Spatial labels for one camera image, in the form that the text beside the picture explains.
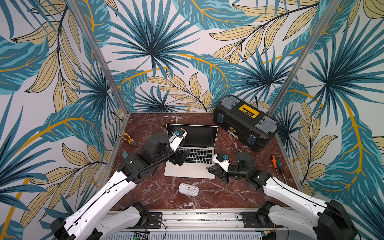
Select silver laptop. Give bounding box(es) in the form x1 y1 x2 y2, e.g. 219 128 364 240
165 124 218 179

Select white wireless mouse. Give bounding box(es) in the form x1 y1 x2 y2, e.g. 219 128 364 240
179 183 199 197

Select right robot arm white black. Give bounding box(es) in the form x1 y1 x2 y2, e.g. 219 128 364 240
208 152 360 240

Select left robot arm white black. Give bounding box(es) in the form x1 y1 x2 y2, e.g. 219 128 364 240
50 128 188 240

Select orange screwdriver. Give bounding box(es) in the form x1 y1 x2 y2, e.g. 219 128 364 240
270 155 278 169

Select green screwdriver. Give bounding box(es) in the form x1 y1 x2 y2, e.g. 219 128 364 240
276 158 287 184

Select black yellow toolbox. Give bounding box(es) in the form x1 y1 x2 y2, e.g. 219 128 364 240
213 95 280 152

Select yellow black pliers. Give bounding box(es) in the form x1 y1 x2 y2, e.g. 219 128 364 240
118 132 138 147

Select teal utility knife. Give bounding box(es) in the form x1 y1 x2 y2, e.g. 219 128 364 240
122 151 129 160

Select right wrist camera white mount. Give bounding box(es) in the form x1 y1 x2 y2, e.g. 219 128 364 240
213 154 231 173

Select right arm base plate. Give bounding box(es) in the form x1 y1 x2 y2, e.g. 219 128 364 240
239 212 284 229

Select aluminium front rail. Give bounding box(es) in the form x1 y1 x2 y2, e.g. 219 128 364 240
70 208 331 240

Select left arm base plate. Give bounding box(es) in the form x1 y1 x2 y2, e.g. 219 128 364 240
130 212 163 229

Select left aluminium corner post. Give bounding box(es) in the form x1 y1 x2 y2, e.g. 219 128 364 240
67 0 130 118

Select aluminium corner post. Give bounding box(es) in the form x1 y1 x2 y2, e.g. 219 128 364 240
67 0 130 118
268 0 342 116

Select right aluminium corner post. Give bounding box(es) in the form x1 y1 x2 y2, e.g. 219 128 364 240
268 0 342 116

